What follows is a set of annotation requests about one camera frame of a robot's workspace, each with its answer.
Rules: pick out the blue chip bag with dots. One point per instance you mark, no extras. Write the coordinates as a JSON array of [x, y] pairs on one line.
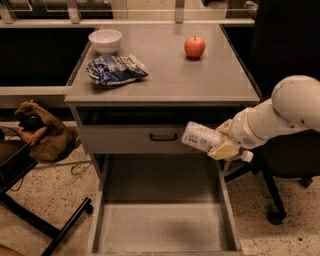
[[116, 70]]

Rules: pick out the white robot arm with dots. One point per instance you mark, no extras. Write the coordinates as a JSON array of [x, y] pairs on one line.
[[294, 106]]

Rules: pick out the blue label plastic bottle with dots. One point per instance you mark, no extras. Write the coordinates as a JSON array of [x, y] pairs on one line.
[[204, 139]]

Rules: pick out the black office chair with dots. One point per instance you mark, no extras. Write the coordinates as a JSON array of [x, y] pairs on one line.
[[285, 42]]

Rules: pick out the red apple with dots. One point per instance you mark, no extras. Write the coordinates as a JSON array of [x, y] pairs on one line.
[[194, 47]]

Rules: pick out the brown bag on floor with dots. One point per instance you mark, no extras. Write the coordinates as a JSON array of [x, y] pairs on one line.
[[49, 138]]

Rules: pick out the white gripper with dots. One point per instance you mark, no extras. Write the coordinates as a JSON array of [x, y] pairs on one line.
[[244, 131]]

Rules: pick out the grey metal rail frame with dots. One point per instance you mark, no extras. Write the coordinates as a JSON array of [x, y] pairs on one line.
[[92, 13]]

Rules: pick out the closed drawer with black handle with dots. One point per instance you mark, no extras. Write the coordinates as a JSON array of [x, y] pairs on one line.
[[134, 139]]

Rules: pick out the grey drawer cabinet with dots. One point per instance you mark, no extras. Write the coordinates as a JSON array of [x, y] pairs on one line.
[[177, 90]]

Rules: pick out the white bowl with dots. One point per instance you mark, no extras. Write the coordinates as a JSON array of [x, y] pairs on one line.
[[106, 41]]

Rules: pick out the open grey drawer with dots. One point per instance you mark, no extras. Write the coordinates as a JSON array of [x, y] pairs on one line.
[[162, 205]]

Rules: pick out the black stand frame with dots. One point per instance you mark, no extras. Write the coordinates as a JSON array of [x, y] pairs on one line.
[[15, 163]]

